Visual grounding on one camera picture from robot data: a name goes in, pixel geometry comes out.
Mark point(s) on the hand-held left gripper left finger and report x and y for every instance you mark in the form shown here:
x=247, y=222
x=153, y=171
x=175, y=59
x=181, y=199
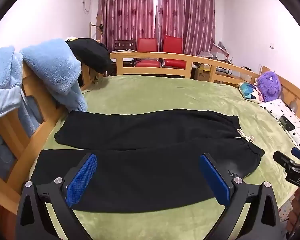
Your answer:
x=81, y=177

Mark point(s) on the purple plush toy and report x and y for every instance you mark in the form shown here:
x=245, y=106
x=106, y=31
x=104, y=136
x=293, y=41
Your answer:
x=268, y=86

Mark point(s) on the dark wooden chair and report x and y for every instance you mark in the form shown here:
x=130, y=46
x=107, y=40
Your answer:
x=125, y=45

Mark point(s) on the wooden bed frame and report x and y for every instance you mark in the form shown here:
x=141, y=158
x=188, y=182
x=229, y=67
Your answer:
x=150, y=56

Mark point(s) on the red chair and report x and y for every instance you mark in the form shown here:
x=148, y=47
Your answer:
x=173, y=45
x=147, y=45

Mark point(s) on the pink floral curtain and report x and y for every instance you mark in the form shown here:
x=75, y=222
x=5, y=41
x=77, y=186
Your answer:
x=125, y=10
x=187, y=10

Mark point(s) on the black phone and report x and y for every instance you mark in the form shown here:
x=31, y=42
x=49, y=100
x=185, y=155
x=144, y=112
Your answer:
x=287, y=123

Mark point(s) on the white floral pillow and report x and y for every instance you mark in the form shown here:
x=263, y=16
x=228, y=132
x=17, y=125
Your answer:
x=277, y=108

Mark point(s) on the pale printed cloth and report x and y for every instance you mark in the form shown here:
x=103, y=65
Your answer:
x=285, y=211

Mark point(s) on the wooden rack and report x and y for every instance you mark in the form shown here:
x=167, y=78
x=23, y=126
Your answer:
x=91, y=31

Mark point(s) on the cardboard box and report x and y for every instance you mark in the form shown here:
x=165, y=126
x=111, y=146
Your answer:
x=202, y=74

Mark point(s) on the black garment on rail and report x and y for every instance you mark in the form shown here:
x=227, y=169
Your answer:
x=90, y=52

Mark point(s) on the light blue fleece robe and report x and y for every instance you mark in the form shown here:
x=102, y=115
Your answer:
x=50, y=65

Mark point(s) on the pile of papers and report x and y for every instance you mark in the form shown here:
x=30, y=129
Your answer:
x=217, y=52

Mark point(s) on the green fleece blanket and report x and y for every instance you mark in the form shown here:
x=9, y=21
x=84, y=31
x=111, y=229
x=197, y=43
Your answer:
x=165, y=95

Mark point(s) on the geometric patterned pillow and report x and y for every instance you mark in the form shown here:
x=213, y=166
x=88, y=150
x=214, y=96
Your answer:
x=248, y=91

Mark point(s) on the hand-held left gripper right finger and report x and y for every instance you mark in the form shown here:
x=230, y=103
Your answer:
x=213, y=180

